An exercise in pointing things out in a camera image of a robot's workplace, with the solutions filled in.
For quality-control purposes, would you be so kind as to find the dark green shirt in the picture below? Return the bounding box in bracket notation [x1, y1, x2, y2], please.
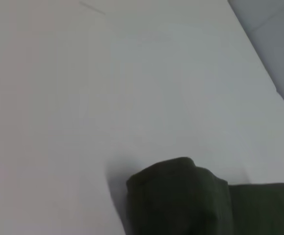
[125, 156, 284, 235]

